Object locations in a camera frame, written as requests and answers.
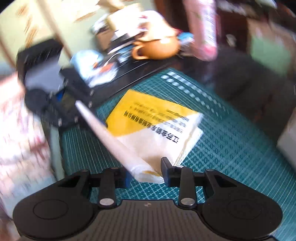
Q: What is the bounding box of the clear box with orange label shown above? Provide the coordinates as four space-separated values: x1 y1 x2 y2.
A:
92 62 119 87

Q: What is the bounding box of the green board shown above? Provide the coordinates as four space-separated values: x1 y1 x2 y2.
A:
251 35 292 75

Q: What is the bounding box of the pink plastic bottle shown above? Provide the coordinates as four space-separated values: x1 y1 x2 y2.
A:
185 0 219 62

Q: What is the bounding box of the stack of books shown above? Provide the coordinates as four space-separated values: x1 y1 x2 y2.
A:
92 16 139 58

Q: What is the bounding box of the yellow white shopping bag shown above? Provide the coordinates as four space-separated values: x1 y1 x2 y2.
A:
75 89 204 184

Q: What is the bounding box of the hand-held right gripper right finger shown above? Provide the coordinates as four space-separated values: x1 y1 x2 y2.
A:
161 157 234 207

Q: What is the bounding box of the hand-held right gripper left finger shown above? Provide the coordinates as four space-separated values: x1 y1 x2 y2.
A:
57 167 133 208

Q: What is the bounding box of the yellow tissue box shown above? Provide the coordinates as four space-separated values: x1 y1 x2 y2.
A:
109 10 167 36

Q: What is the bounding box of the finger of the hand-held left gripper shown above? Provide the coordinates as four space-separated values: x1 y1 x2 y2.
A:
46 91 82 128
59 67 96 109

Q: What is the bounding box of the printed blanket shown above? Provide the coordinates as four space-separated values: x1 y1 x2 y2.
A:
0 72 57 210

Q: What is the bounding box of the green cutting mat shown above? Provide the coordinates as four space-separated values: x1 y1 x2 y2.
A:
59 67 296 241

